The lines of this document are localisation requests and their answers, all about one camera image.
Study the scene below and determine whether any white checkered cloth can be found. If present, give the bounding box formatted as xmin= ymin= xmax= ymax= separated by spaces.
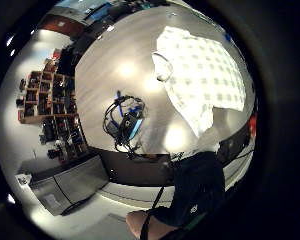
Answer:
xmin=151 ymin=25 xmax=248 ymax=139

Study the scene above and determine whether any the person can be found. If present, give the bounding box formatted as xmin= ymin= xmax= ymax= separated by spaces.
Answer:
xmin=125 ymin=150 xmax=227 ymax=240

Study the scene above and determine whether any grey cabinet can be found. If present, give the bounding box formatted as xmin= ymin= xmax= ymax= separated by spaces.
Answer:
xmin=29 ymin=154 xmax=110 ymax=217

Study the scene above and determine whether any red object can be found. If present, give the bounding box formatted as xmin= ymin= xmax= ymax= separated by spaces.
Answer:
xmin=248 ymin=113 xmax=258 ymax=138

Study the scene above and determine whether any wooden shelf with items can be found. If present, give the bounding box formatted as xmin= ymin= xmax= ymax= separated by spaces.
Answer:
xmin=17 ymin=59 xmax=90 ymax=162

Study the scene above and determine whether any small white box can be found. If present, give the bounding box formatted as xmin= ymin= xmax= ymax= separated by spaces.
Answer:
xmin=14 ymin=172 xmax=33 ymax=187

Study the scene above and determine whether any black device with blue cables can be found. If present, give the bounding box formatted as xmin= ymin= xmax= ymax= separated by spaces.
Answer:
xmin=102 ymin=89 xmax=147 ymax=158

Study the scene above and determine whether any black strap cable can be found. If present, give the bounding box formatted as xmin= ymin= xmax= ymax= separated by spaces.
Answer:
xmin=139 ymin=185 xmax=166 ymax=240

